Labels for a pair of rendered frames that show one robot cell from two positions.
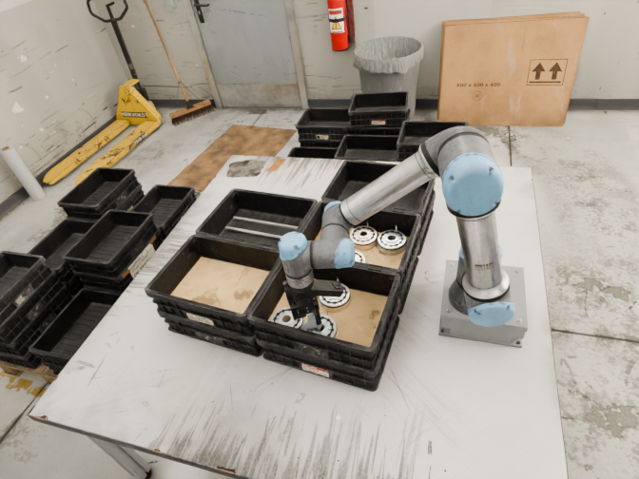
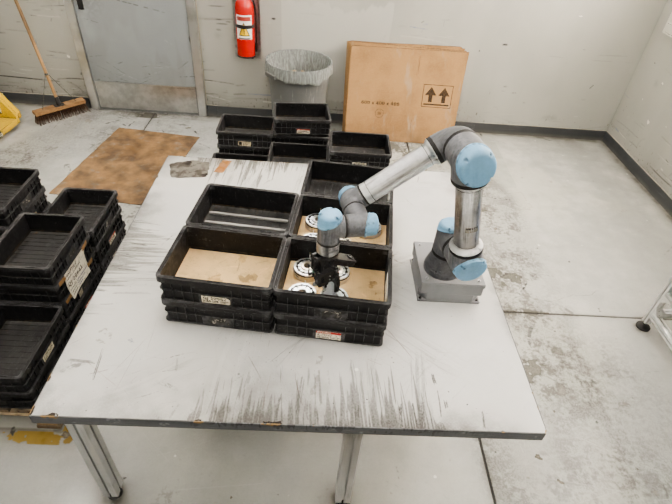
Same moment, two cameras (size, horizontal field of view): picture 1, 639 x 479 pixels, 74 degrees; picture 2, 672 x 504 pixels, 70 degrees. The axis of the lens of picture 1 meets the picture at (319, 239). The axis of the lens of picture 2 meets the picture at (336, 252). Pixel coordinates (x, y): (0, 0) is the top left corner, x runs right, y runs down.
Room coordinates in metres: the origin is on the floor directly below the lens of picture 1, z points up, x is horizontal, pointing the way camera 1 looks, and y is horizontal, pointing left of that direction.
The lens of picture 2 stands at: (-0.28, 0.59, 2.07)
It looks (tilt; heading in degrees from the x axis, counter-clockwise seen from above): 40 degrees down; 334
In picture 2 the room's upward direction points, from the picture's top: 5 degrees clockwise
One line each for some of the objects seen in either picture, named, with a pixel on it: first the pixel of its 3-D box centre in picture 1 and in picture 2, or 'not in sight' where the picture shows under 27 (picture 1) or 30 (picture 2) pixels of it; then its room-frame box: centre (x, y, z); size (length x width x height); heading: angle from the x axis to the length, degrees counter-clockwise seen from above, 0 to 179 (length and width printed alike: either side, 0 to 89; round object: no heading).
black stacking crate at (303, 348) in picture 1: (326, 308); (334, 281); (0.86, 0.01, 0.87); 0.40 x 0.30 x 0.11; 61
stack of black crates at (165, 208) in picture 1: (167, 225); (85, 233); (2.20, 0.93, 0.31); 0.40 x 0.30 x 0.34; 157
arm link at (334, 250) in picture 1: (333, 249); (359, 222); (0.82, -0.03, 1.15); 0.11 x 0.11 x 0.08; 78
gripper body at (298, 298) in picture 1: (301, 295); (324, 265); (0.82, 0.08, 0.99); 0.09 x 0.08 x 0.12; 100
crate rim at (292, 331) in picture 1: (324, 297); (335, 270); (0.86, 0.01, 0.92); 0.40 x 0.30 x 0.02; 61
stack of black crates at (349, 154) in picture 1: (370, 168); (298, 175); (2.44, -0.42, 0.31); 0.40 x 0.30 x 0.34; 67
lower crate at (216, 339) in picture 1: (228, 302); (228, 289); (1.06, 0.36, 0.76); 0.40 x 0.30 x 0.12; 61
